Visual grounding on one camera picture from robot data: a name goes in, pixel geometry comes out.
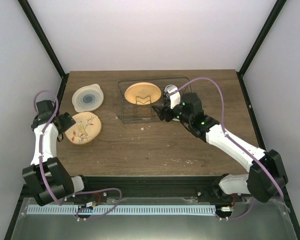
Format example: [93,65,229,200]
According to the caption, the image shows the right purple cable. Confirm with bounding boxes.
[167,76,285,221]

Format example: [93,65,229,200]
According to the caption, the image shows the black wire dish rack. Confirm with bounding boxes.
[117,76,190,124]

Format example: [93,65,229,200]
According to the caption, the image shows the purple cable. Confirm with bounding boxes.
[167,76,285,221]
[33,90,123,222]

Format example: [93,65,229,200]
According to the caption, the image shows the light blue slotted cable duct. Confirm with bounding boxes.
[26,204,216,216]

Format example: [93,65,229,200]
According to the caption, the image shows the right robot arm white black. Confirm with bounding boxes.
[152,92,288,203]

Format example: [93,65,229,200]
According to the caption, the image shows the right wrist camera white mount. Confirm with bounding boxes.
[168,90,181,109]

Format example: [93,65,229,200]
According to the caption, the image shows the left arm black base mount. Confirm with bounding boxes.
[64,190,109,204]

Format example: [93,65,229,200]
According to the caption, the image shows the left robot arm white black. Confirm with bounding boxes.
[22,100,92,206]

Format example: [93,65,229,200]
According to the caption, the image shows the orange plastic plate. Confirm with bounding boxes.
[124,82,162,105]

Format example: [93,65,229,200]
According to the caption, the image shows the translucent white bowl with spout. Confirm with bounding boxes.
[71,83,104,113]

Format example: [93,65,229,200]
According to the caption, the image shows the dark blue ceramic mug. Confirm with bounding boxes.
[163,84,178,100]

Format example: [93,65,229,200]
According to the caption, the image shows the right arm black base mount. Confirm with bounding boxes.
[195,185,243,204]

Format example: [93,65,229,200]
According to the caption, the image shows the wooden bird painted plate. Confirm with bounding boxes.
[65,111,102,145]

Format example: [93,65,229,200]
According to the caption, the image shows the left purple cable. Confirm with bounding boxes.
[33,90,123,222]

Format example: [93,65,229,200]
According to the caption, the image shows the black aluminium frame rail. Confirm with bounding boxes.
[80,174,225,198]

